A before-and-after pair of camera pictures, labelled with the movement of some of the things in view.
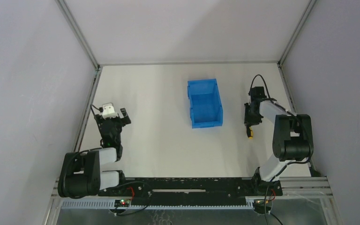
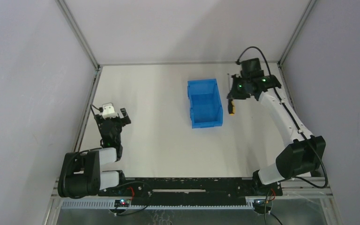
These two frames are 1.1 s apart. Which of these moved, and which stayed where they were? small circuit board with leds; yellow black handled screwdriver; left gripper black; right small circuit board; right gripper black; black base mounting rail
Moved: right gripper black; yellow black handled screwdriver
Stayed: left gripper black; right small circuit board; black base mounting rail; small circuit board with leds
